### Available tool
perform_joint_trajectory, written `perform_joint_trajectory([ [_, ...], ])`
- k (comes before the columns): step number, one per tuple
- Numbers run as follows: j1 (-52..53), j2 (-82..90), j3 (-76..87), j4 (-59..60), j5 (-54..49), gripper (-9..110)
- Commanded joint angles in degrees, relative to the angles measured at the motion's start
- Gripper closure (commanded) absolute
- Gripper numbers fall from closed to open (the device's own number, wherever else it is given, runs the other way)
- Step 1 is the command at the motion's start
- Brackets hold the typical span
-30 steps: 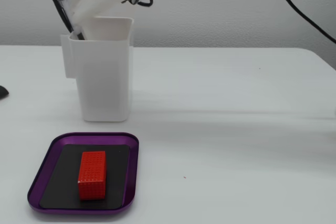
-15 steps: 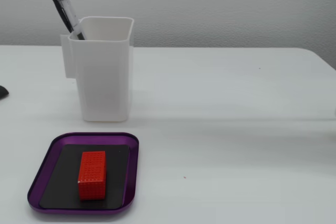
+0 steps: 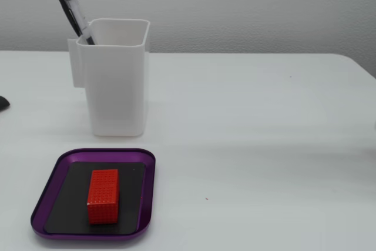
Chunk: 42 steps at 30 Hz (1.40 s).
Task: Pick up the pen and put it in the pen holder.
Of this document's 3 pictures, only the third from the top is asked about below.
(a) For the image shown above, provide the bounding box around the black clear retractable pen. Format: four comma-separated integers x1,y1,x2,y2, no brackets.
55,0,96,46

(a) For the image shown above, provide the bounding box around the white plastic pen holder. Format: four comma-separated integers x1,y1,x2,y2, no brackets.
68,18,151,138

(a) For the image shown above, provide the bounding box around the purple metal tray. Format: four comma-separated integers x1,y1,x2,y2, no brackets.
30,148,156,240

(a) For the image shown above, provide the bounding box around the red studded block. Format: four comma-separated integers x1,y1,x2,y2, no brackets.
87,169,120,225

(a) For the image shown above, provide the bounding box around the black tray mat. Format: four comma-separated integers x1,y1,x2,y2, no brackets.
43,162,146,234

